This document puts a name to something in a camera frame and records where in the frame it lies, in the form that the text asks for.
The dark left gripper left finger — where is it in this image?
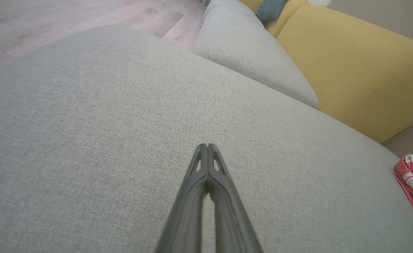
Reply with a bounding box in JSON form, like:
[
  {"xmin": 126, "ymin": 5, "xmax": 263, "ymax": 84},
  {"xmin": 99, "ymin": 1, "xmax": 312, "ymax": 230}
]
[{"xmin": 154, "ymin": 143, "xmax": 209, "ymax": 253}]

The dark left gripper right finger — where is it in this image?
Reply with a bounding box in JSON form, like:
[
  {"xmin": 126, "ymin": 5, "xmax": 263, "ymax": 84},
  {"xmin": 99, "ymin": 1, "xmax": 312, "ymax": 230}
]
[{"xmin": 206, "ymin": 143, "xmax": 263, "ymax": 253}]

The blue grey throw pillow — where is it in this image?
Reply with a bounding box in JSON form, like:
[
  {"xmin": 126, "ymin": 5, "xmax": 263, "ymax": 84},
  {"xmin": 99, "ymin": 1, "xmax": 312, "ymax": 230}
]
[{"xmin": 256, "ymin": 0, "xmax": 288, "ymax": 23}]

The grey sofa seat cushion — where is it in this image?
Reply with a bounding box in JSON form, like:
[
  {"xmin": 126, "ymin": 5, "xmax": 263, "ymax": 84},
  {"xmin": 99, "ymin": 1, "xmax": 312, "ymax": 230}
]
[{"xmin": 191, "ymin": 0, "xmax": 319, "ymax": 109}]

